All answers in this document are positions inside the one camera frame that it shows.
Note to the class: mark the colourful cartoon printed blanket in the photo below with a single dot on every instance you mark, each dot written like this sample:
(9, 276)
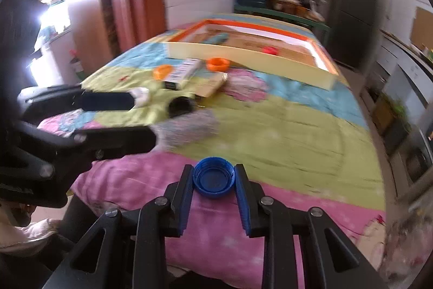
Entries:
(287, 126)

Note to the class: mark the black bottle cap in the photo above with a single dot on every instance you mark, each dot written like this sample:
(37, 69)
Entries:
(179, 107)

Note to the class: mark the orange-rimmed shallow cardboard box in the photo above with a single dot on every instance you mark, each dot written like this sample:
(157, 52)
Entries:
(253, 67)

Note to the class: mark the cardboard sheets on wall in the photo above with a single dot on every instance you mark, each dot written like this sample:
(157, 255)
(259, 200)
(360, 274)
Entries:
(423, 26)

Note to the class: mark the orange bottle cap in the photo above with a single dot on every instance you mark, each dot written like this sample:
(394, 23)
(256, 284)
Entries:
(162, 71)
(218, 65)

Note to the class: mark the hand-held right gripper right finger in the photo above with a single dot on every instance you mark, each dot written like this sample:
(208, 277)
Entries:
(242, 202)

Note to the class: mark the grey kitchen counter cabinet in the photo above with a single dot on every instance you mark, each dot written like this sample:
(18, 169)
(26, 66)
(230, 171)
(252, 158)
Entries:
(399, 79)

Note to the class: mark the white barcode carton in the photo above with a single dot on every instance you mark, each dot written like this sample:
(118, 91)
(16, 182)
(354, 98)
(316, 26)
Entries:
(184, 71)

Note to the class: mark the dark refrigerator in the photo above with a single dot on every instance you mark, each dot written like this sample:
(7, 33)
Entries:
(351, 14)

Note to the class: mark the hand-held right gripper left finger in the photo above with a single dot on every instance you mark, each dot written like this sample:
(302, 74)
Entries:
(184, 199)

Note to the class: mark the grey fuzzy cloth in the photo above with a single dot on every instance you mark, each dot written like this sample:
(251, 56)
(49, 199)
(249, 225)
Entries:
(187, 130)

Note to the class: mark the white bottle cap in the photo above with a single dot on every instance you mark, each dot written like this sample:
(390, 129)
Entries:
(141, 96)

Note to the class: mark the person's left hand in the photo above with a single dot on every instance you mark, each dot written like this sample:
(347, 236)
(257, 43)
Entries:
(22, 212)

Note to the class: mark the blue bottle cap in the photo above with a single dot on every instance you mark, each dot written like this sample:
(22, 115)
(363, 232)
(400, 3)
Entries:
(213, 181)

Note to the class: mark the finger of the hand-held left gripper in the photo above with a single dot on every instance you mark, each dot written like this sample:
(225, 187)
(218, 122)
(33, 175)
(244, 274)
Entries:
(105, 101)
(118, 141)

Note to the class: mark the teal tube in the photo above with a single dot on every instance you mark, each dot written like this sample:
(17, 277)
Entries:
(216, 38)

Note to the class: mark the green canister red top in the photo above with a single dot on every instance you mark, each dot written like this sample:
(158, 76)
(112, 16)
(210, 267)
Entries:
(77, 67)

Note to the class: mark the red bottle cap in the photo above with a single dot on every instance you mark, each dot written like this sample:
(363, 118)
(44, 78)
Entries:
(270, 50)

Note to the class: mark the small gold carton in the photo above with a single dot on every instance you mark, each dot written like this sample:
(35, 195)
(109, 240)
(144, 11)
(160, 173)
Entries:
(211, 85)

